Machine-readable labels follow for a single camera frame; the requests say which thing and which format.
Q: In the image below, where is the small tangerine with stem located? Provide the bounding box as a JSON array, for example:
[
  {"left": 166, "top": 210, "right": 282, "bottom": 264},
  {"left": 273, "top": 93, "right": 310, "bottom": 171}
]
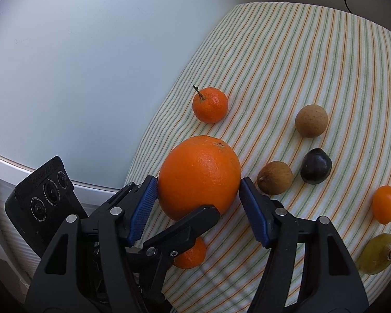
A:
[{"left": 192, "top": 85, "right": 229, "bottom": 124}]

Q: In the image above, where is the dark purple plum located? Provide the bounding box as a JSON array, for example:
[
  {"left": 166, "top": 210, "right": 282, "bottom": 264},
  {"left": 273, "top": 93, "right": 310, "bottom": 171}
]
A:
[{"left": 300, "top": 148, "right": 332, "bottom": 185}]

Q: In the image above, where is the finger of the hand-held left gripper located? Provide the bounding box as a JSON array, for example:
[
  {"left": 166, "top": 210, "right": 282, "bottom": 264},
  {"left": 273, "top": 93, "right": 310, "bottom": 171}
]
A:
[{"left": 126, "top": 205, "right": 221, "bottom": 313}]

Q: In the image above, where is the round brown fruit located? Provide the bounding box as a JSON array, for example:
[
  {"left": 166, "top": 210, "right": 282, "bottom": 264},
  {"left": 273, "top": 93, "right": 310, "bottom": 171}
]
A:
[
  {"left": 295, "top": 104, "right": 328, "bottom": 138},
  {"left": 257, "top": 161, "right": 293, "bottom": 195}
]

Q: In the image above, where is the striped cloth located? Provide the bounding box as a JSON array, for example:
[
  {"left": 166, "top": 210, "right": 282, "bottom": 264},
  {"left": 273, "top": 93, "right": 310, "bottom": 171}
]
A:
[{"left": 122, "top": 3, "right": 391, "bottom": 313}]

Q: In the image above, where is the green round fruit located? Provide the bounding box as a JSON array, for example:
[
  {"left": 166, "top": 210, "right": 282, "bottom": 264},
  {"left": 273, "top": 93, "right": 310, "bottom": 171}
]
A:
[{"left": 356, "top": 233, "right": 391, "bottom": 275}]

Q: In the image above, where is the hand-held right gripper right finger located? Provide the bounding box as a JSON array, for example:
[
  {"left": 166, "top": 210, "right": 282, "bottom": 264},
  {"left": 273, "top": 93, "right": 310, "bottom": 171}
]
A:
[{"left": 239, "top": 178, "right": 369, "bottom": 313}]

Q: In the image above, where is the white cabinet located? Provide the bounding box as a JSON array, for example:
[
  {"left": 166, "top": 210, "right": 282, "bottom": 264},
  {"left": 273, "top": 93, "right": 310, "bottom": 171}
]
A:
[{"left": 0, "top": 0, "right": 281, "bottom": 209}]

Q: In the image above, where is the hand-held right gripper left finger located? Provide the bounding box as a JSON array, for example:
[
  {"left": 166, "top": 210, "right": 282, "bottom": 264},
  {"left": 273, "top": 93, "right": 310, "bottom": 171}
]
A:
[{"left": 24, "top": 175, "right": 159, "bottom": 313}]

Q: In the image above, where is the large orange with stem mark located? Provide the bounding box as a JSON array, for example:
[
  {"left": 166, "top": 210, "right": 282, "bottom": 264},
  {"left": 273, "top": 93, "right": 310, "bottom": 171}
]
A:
[{"left": 158, "top": 135, "right": 242, "bottom": 221}]

